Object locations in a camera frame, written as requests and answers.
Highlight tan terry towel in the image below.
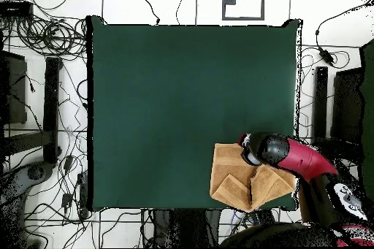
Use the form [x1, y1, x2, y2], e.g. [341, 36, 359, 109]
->
[209, 142, 297, 213]

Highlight black power strip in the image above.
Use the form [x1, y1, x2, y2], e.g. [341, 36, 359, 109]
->
[251, 209, 277, 226]

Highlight dark green table cloth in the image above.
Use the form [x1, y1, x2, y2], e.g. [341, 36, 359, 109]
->
[86, 15, 303, 212]

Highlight black equipment box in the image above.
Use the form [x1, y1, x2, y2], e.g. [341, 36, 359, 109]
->
[0, 50, 28, 126]
[332, 66, 365, 145]

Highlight green cloth beside table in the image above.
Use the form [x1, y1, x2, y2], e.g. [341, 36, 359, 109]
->
[358, 37, 374, 203]

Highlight dark wheeled stand base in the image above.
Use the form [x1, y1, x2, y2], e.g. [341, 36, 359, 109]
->
[0, 162, 55, 212]

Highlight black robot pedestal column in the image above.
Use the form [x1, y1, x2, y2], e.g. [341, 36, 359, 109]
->
[151, 208, 221, 248]

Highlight black power adapter with cable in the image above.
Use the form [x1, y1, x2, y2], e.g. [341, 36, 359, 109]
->
[315, 0, 374, 67]

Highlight grey rectangular frame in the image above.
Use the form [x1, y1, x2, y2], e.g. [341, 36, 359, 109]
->
[221, 0, 266, 21]

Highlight coiled black cables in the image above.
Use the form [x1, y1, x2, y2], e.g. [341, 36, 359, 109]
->
[15, 16, 88, 57]

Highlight flat black switch box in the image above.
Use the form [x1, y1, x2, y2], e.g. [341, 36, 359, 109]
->
[0, 0, 34, 20]

